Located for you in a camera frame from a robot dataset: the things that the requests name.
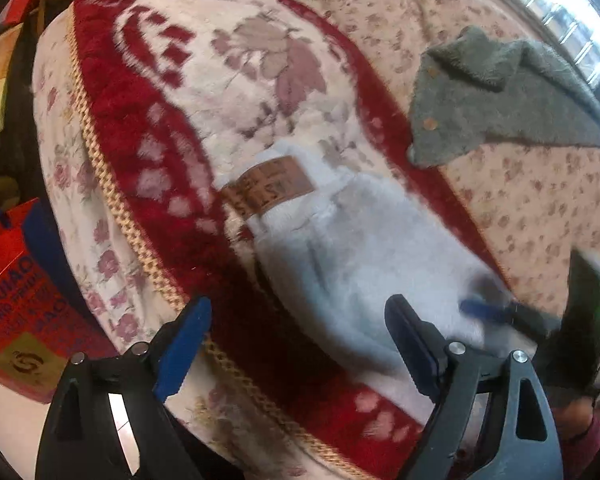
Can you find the red printed cardboard box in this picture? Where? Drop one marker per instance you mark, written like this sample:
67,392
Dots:
15,305

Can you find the floral print quilt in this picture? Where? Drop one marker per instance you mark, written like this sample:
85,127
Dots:
540,200

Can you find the red white floral plush blanket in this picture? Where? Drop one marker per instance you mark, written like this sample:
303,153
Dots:
220,85

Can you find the light blue jeans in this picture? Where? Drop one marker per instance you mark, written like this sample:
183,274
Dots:
360,260

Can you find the bright window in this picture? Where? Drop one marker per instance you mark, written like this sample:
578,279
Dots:
570,25

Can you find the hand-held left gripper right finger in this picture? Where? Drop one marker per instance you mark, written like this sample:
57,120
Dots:
412,345

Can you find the tan round object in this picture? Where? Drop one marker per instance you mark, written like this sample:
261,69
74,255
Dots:
1,192

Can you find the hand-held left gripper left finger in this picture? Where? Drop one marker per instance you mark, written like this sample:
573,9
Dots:
185,355

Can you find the person's right forearm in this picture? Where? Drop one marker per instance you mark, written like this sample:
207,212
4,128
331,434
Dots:
577,422

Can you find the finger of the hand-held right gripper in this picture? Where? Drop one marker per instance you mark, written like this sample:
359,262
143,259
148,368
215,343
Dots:
485,310

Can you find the grey fleece buttoned garment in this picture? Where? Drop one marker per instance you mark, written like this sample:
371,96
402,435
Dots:
480,100

